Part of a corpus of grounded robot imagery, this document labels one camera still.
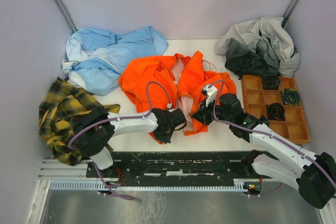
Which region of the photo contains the yellow black plaid shirt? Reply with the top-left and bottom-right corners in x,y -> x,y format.
38,76 -> 121,166

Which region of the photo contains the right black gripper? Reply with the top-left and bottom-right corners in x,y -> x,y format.
191,97 -> 232,126

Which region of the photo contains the left aluminium corner rail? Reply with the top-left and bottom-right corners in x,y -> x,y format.
53,0 -> 78,34

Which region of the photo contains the light blue garment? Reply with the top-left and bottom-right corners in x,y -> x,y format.
61,26 -> 169,96

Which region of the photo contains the white slotted cable duct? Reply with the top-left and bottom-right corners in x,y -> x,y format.
49,178 -> 249,190

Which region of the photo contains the dark rolled sock front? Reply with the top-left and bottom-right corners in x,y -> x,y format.
259,115 -> 270,126

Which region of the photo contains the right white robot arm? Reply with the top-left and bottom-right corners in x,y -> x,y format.
192,87 -> 335,209

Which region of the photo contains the black rolled sock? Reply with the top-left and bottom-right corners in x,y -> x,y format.
266,102 -> 285,121
261,76 -> 281,90

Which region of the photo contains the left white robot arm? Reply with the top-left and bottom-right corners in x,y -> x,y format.
68,106 -> 187,177

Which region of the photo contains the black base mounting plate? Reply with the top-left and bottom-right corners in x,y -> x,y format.
101,151 -> 260,188

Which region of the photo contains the wooden compartment tray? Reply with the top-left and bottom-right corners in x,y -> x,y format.
241,75 -> 310,144

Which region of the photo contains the black rolled sock centre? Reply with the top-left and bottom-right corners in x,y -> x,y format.
266,102 -> 285,121

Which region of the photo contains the orange jacket pink lining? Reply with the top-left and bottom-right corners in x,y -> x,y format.
119,51 -> 236,136

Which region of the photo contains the grey crumpled garment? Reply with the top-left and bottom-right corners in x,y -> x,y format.
214,16 -> 301,77

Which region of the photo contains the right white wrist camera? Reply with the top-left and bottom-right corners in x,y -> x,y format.
201,84 -> 218,107

